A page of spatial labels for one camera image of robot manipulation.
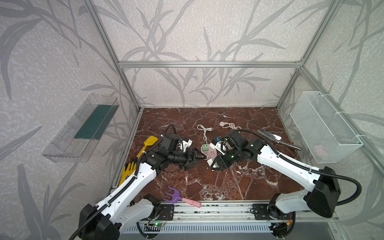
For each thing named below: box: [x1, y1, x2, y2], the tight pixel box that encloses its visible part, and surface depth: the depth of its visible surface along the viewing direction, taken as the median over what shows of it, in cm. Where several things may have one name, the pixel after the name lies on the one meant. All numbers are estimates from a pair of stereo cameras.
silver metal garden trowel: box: [257, 130, 302, 151], surface depth 104 cm
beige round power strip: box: [219, 121, 242, 130], surface depth 110 cm
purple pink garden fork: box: [163, 186, 202, 208], surface depth 79 cm
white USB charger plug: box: [206, 158, 215, 167], surface depth 73 cm
